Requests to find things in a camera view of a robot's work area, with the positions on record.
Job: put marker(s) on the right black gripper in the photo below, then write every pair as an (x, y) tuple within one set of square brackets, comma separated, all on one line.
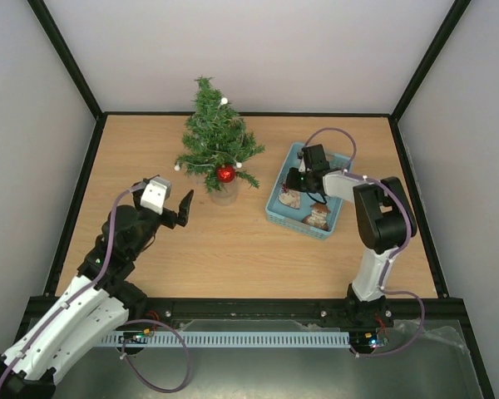
[(306, 175)]

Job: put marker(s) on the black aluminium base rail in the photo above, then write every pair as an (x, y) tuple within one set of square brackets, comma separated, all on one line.
[(340, 313)]

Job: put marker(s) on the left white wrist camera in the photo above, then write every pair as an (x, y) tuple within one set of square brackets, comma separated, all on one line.
[(156, 192)]

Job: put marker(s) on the small green christmas tree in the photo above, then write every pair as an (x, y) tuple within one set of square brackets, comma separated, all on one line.
[(215, 135)]

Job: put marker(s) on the light blue plastic basket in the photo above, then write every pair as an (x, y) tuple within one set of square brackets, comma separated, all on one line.
[(291, 218)]

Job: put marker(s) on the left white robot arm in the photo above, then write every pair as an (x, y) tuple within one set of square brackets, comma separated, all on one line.
[(98, 299)]

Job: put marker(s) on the round wooden tree base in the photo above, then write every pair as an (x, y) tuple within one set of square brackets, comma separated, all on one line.
[(227, 194)]

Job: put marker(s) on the gingerbread man ornament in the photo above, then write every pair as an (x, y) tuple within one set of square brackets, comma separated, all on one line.
[(318, 216)]

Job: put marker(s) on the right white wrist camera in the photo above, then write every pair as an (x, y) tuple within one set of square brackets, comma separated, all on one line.
[(302, 166)]

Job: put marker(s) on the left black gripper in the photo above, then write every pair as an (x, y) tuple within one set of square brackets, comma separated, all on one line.
[(183, 219)]

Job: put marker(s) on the black frame post right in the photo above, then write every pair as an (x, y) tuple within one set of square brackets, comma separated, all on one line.
[(443, 33)]

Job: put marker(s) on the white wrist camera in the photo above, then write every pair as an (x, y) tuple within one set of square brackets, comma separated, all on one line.
[(302, 166), (156, 192)]

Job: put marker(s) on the black frame post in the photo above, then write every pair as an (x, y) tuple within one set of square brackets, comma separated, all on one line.
[(60, 46), (443, 33)]

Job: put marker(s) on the black frame post left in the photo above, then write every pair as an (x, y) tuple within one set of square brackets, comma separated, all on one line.
[(60, 46)]

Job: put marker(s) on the light blue slotted cable duct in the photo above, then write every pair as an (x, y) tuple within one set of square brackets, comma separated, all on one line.
[(232, 340)]

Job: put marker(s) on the red glitter ball ornament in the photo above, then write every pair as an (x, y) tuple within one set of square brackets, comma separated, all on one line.
[(225, 174)]

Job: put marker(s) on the wooden heart ornament red bow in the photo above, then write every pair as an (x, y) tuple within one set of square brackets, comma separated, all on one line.
[(289, 197)]

